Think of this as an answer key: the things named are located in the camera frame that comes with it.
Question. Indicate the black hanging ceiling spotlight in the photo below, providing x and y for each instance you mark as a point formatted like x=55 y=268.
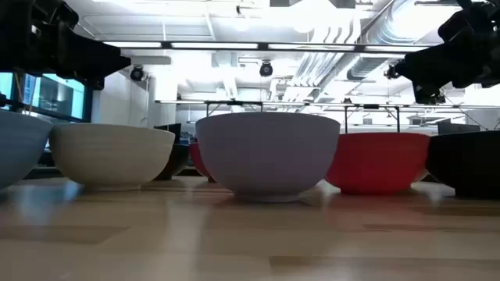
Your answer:
x=266 y=69
x=137 y=73
x=390 y=73

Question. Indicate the large dark-framed window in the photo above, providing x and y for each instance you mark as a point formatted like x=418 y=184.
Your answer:
x=58 y=95

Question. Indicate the white bowl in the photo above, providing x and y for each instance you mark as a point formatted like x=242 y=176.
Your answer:
x=111 y=156

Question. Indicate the silver ceiling ventilation duct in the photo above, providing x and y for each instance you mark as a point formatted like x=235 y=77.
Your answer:
x=386 y=31

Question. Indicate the blue bowl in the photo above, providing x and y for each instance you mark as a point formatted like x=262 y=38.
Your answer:
x=19 y=148

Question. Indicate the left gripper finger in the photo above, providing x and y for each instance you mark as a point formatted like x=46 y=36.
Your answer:
x=90 y=58

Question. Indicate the black aluminium table frame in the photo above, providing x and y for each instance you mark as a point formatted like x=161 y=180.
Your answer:
x=39 y=173

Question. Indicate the lavender bowl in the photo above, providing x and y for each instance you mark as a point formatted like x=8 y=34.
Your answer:
x=267 y=156

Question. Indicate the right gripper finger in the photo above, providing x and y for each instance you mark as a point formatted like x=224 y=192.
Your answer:
x=429 y=70

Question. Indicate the crimson bowl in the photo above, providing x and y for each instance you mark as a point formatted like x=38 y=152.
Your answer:
x=198 y=160

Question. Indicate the orange-red bowl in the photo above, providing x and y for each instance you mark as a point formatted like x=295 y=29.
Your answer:
x=377 y=162

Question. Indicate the long ceiling light bar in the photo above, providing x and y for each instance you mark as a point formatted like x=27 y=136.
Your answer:
x=215 y=45

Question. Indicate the black-framed background table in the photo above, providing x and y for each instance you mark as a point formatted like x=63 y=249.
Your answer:
x=234 y=103

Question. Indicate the black computer monitor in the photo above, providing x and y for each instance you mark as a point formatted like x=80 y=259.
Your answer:
x=170 y=132

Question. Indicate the black bowl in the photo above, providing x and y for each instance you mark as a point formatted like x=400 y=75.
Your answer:
x=468 y=164
x=176 y=160

